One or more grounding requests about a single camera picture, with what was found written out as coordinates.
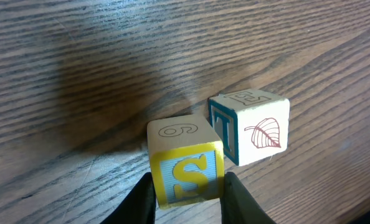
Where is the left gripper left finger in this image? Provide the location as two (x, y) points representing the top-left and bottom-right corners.
(101, 172), (156, 224)

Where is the wooden block with leaf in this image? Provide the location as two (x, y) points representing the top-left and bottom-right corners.
(208, 89), (290, 166)

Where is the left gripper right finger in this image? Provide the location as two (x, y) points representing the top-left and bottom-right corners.
(220, 172), (276, 224)

